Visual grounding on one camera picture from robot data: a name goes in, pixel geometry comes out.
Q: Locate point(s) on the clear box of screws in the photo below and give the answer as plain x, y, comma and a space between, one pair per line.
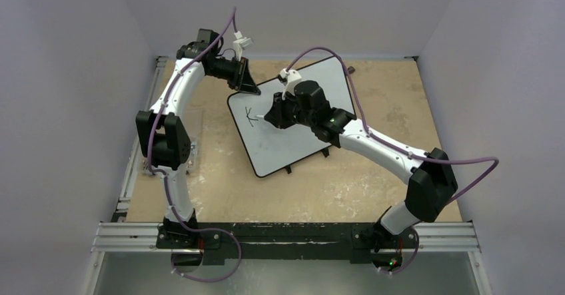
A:
191, 167

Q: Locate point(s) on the white whiteboard black frame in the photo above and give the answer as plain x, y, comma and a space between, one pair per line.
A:
270, 149

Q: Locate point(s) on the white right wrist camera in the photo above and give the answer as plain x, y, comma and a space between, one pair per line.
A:
289, 78

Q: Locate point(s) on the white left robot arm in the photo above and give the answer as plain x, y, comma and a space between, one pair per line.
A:
163, 138

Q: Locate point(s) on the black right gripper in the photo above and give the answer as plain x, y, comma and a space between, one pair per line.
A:
282, 111

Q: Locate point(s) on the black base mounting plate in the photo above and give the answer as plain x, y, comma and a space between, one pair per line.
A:
354, 242

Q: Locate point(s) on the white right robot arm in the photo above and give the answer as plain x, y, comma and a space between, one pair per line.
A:
430, 181

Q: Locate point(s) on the aluminium extrusion rail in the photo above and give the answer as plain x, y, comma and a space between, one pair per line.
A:
142, 237

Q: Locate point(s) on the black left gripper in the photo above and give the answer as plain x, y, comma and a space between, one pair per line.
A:
242, 80

